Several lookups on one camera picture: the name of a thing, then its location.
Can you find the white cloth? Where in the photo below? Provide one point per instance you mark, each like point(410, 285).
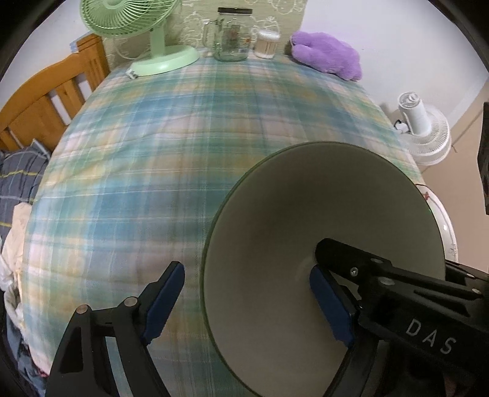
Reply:
point(19, 229)

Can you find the wooden headboard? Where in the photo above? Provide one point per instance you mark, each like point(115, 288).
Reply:
point(38, 99)

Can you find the green cartoon print mat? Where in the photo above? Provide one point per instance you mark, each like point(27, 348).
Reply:
point(191, 23)

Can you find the purple plush toy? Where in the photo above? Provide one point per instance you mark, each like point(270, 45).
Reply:
point(328, 53)

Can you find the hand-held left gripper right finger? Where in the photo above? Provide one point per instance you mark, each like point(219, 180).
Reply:
point(330, 305)

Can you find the green desk fan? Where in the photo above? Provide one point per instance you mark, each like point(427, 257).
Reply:
point(168, 59)

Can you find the plaid tablecloth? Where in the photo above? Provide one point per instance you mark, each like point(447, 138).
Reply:
point(152, 152)

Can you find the large floral ceramic bowl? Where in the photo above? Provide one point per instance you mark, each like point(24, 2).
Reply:
point(305, 198)

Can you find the cotton swab container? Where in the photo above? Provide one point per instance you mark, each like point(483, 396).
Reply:
point(267, 45)

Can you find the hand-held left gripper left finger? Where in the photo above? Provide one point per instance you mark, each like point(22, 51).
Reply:
point(164, 301)

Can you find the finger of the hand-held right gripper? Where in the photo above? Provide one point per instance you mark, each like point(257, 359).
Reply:
point(466, 275)
point(344, 259)

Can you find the red flower scalloped plate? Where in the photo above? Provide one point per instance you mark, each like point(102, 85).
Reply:
point(447, 229)

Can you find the glass jar with dark lid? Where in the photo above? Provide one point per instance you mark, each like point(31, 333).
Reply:
point(231, 38)

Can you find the white standing fan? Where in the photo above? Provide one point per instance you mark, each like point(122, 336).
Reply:
point(428, 133)

